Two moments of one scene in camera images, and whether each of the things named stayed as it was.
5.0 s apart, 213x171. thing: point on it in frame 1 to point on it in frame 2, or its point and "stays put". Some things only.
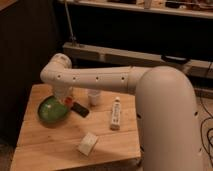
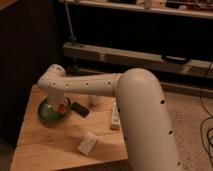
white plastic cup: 93,96 stays put
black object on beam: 174,59 stays put
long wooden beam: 93,53 stays put
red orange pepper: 69,101 to 61,108
